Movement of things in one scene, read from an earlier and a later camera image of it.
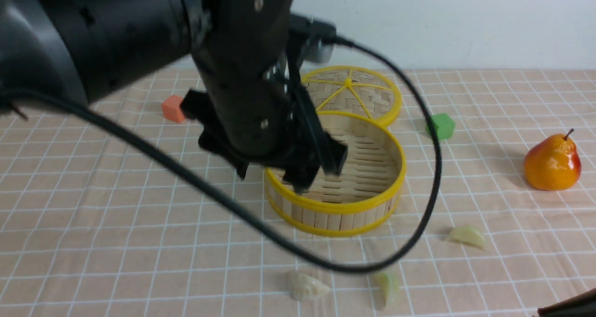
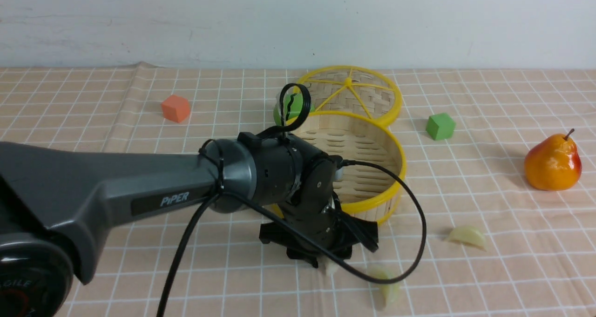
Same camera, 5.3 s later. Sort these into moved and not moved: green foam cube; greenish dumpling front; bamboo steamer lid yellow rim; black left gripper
Moved: black left gripper
Not moved: green foam cube; greenish dumpling front; bamboo steamer lid yellow rim
